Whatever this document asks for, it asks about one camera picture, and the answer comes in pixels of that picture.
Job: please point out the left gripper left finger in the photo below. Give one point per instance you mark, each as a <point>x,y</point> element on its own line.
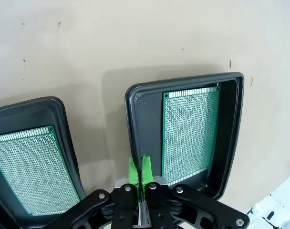
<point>121,210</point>

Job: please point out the black ESD tray with emblem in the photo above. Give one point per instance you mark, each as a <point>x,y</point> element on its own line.
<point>147,133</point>

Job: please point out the green perforated circuit board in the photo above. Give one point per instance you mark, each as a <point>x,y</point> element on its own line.
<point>33,171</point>
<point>190,136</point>

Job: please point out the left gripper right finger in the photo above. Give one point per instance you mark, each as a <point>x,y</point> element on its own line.
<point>173,210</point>

